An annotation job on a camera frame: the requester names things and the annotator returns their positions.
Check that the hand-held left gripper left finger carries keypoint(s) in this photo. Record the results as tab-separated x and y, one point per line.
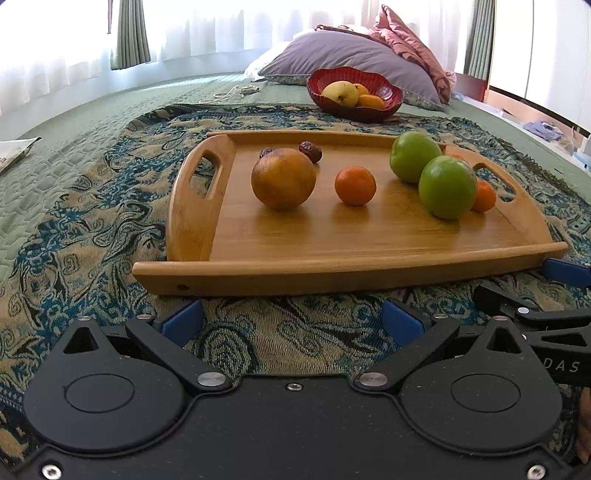
184	319

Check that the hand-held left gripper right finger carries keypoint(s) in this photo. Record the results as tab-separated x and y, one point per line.
401	321

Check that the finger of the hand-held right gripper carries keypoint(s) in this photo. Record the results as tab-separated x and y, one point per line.
561	268
503	302

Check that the green apple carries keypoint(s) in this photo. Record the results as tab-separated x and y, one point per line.
448	187
411	157

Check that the small tangerine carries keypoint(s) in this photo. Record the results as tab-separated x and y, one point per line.
485	197
457	157
355	186

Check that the large orange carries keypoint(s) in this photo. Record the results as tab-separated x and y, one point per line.
284	180

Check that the brown dried date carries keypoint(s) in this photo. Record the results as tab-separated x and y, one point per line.
310	151
266	153

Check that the white charger box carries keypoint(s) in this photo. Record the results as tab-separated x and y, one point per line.
584	146

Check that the paisley woven blanket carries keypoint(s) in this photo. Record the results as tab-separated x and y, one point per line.
92	221

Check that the pale blue cloth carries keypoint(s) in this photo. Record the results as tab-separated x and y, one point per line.
545	130

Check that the red scalloped bowl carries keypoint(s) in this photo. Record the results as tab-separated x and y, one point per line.
355	113

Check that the small orange fruit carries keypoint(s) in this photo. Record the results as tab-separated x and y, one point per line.
372	102
362	88

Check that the green quilted bedspread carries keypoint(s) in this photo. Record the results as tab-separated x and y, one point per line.
92	115

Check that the yellow apple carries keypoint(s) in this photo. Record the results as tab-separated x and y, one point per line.
340	93

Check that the printed paper packet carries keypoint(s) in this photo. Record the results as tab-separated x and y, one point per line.
16	152

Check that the green curtain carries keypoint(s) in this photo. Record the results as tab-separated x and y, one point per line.
479	41
131	32

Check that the white pillow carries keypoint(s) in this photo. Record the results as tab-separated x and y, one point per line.
263	62

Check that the purple pillow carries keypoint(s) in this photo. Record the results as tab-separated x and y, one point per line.
332	55

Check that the pink quilt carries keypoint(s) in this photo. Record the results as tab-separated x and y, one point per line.
401	37

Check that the white sheer curtain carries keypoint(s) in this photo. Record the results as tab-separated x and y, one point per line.
231	27

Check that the brown wooden bed frame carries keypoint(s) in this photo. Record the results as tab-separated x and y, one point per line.
471	86

